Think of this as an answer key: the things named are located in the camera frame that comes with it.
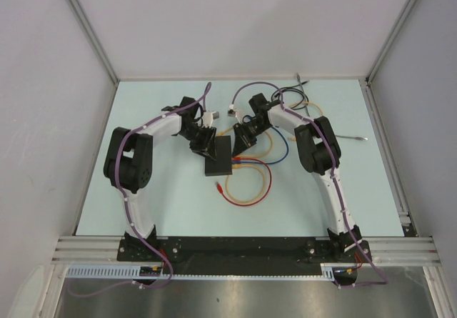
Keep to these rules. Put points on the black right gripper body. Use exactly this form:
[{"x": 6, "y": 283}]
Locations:
[{"x": 250, "y": 131}]

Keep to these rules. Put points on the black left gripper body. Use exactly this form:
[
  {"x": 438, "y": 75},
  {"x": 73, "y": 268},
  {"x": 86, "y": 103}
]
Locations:
[{"x": 201, "y": 137}]

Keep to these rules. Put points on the black network switch box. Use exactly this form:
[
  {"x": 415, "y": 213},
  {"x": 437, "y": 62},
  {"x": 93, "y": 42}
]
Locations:
[{"x": 222, "y": 165}]

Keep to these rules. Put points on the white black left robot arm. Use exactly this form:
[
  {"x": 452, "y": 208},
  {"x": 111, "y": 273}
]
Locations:
[{"x": 129, "y": 160}]

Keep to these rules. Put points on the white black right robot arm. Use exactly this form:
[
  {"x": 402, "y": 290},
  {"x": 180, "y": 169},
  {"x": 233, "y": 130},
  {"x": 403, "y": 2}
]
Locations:
[{"x": 319, "y": 154}]

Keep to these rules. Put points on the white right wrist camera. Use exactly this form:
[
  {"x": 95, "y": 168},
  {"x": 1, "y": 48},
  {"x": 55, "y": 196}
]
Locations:
[{"x": 238, "y": 114}]

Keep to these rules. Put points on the yellow cable long loop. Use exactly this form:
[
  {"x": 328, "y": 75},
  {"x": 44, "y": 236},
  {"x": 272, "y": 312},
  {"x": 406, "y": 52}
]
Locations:
[{"x": 251, "y": 201}]

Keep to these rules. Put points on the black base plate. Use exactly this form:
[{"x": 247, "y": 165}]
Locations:
[{"x": 243, "y": 256}]

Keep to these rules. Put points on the aluminium right corner post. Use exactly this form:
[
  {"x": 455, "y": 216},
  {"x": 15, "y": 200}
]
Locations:
[{"x": 396, "y": 29}]

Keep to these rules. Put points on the aluminium corner post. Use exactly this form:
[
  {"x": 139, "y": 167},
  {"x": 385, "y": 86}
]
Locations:
[
  {"x": 396, "y": 29},
  {"x": 83, "y": 21}
]

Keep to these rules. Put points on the aluminium right side rail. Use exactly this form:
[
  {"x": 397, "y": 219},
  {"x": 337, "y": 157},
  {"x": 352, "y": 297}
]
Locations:
[{"x": 399, "y": 196}]

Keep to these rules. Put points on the white slotted cable duct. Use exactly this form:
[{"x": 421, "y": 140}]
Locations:
[{"x": 136, "y": 272}]

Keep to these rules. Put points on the aluminium left corner post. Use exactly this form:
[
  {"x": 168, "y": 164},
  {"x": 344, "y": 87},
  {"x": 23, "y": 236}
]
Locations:
[{"x": 83, "y": 21}]

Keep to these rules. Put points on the aluminium front frame rail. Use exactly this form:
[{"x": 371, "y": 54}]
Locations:
[{"x": 386, "y": 251}]

